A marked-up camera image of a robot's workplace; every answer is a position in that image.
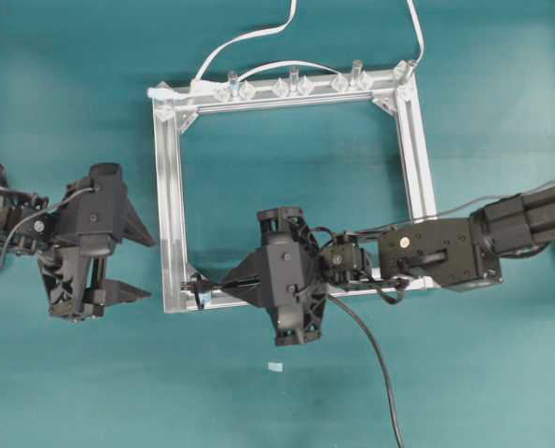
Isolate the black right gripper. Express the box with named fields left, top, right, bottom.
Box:
left=221, top=206, right=326, bottom=346

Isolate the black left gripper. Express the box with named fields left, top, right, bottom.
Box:
left=38, top=163, right=156, bottom=322

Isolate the black USB cable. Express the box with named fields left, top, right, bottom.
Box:
left=181, top=277, right=407, bottom=448

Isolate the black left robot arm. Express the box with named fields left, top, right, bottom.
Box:
left=0, top=163, right=155, bottom=322

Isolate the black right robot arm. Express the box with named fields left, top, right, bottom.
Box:
left=219, top=185, right=555, bottom=346

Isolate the small blue tape piece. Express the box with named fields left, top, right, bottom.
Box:
left=267, top=362, right=284, bottom=372

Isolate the white flat ethernet cable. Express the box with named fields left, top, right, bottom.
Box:
left=190, top=0, right=426, bottom=92

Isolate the clear standoff post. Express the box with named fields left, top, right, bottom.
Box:
left=288, top=65, right=299, bottom=96
left=228, top=70, right=239, bottom=99
left=350, top=60, right=363, bottom=88

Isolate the aluminium extrusion frame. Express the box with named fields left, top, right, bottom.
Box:
left=147, top=61, right=437, bottom=314

